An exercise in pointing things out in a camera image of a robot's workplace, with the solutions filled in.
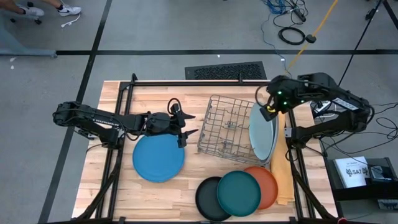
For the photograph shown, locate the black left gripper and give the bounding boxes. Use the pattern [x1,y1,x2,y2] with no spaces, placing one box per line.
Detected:
[146,112,199,149]

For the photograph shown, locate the large light blue plate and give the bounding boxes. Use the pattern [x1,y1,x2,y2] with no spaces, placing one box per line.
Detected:
[248,102,275,162]

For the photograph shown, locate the grey wire dish rack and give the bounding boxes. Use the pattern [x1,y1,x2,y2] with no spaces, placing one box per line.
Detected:
[197,95,280,166]

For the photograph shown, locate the small black plate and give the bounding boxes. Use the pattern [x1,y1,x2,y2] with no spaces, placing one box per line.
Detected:
[195,176,233,222]

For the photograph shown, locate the small teal plate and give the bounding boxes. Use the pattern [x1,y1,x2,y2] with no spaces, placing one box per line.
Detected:
[216,170,262,217]

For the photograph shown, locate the black floor vent grille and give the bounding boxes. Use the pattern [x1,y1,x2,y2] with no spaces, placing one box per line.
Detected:
[184,60,267,80]

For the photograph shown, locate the yellow cloth mat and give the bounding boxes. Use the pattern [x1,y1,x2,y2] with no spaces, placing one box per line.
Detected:
[269,111,295,206]

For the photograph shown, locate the small orange plate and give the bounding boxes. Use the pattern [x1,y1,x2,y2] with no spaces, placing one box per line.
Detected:
[244,166,279,210]

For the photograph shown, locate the white printed booklet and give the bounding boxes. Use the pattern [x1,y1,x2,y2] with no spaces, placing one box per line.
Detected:
[334,156,371,189]

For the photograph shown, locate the black power strip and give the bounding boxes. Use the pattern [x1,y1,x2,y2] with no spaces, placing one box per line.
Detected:
[291,6,307,22]

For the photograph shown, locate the black equipment cart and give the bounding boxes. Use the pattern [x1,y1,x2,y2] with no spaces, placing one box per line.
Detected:
[326,157,398,211]

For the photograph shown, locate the thin black pole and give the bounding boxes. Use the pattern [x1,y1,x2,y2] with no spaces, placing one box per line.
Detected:
[338,0,384,86]

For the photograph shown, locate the person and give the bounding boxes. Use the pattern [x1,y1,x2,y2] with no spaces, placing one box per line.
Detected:
[0,0,82,18]

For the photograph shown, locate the wooden desk grey legs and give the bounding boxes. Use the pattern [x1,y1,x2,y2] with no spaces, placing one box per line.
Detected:
[0,9,58,59]

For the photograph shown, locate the black metal table frame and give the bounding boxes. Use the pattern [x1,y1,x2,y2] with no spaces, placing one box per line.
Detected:
[74,73,336,224]

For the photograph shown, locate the black coiled cable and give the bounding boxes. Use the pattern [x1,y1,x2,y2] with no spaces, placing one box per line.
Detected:
[277,26,306,46]

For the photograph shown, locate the blue cable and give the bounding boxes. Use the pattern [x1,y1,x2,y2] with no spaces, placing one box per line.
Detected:
[260,0,293,77]

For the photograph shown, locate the yellow hanging cord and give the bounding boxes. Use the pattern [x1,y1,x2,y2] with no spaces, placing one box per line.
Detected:
[284,0,340,74]

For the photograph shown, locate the white cable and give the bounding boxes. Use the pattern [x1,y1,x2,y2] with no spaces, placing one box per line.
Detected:
[60,14,81,29]

